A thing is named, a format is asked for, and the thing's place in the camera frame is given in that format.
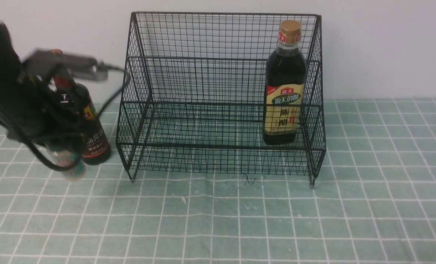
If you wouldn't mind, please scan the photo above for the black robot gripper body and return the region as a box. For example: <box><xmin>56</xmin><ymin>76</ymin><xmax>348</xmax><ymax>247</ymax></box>
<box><xmin>0</xmin><ymin>22</ymin><xmax>108</xmax><ymax>147</ymax></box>

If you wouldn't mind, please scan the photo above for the black wire mesh rack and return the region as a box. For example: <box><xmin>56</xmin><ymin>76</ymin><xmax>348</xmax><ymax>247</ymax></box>
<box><xmin>116</xmin><ymin>11</ymin><xmax>327</xmax><ymax>187</ymax></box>

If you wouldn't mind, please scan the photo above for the dark soy sauce bottle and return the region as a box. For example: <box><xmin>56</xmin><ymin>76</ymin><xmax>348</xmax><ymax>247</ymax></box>
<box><xmin>52</xmin><ymin>66</ymin><xmax>111</xmax><ymax>165</ymax></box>

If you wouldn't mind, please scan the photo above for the vinegar bottle yellow label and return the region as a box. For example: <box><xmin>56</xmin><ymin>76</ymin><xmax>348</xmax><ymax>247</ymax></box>
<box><xmin>263</xmin><ymin>20</ymin><xmax>307</xmax><ymax>145</ymax></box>

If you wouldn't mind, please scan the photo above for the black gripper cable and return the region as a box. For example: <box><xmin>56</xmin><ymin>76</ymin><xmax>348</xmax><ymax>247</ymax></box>
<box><xmin>0</xmin><ymin>62</ymin><xmax>131</xmax><ymax>172</ymax></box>

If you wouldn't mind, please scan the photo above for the small green-capped seasoning jar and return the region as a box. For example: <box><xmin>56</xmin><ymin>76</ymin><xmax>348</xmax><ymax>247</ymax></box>
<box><xmin>46</xmin><ymin>143</ymin><xmax>87</xmax><ymax>182</ymax></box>

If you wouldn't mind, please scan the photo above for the green checkered tablecloth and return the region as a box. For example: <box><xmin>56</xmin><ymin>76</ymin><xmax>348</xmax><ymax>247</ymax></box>
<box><xmin>0</xmin><ymin>98</ymin><xmax>436</xmax><ymax>264</ymax></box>

